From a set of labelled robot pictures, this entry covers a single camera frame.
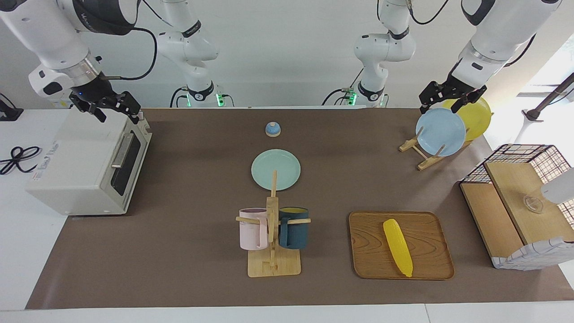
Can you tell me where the toaster oven glass door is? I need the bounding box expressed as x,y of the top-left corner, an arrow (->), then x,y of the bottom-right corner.
101,119 -> 152,215

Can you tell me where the yellow corn cob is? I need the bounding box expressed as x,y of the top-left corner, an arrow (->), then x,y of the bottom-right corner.
383,218 -> 413,278

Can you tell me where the mint green plate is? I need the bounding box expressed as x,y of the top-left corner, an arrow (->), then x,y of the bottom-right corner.
251,149 -> 301,191

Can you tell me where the beige toaster oven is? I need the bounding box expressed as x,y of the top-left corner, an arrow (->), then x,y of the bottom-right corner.
26,109 -> 152,217

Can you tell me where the yellow plate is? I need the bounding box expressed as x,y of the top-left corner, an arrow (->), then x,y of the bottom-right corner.
442,96 -> 492,142

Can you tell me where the light blue plate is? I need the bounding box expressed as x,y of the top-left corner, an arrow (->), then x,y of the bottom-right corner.
415,108 -> 467,157

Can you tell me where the wooden plate rack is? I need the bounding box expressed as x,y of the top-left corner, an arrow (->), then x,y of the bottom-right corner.
399,127 -> 474,171

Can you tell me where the black stand pole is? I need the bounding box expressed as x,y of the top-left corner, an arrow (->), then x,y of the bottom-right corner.
522,72 -> 574,122

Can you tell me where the black clamp base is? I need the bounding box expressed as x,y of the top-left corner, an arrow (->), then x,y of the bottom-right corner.
0,93 -> 24,122

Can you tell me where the clear glass cup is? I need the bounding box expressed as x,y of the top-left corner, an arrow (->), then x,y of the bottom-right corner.
522,194 -> 544,214

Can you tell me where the white cylindrical device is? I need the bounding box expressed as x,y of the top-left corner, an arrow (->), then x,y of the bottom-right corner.
540,167 -> 574,205

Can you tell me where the brown wooden tray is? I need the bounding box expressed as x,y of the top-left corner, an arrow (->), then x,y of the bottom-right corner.
348,211 -> 455,281

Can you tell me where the white checked fabric liner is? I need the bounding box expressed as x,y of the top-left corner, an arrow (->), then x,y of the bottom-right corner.
492,236 -> 574,271

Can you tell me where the brown table mat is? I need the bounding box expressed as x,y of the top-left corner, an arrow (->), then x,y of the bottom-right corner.
26,108 -> 574,310

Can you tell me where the pink mug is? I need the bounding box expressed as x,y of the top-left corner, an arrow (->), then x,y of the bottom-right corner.
239,208 -> 270,251

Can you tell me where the dark blue mug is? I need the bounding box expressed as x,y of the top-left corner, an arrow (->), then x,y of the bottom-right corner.
278,206 -> 309,250

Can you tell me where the wooden mug tree stand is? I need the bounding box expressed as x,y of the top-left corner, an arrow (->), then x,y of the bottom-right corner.
236,170 -> 311,278

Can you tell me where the black base cable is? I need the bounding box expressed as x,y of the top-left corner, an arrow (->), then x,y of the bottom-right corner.
322,67 -> 365,107
170,87 -> 191,108

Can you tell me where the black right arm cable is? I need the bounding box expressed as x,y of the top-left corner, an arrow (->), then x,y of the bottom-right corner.
101,0 -> 180,81

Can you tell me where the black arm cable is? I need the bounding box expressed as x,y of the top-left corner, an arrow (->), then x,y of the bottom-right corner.
404,0 -> 539,68
101,0 -> 180,81

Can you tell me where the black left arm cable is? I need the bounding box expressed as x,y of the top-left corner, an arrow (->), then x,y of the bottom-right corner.
404,0 -> 539,68

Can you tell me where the black coiled cable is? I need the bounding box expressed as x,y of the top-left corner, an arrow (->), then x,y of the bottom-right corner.
0,146 -> 42,175

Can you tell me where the wire basket with wooden shelves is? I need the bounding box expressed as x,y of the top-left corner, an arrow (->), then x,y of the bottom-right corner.
459,144 -> 574,271

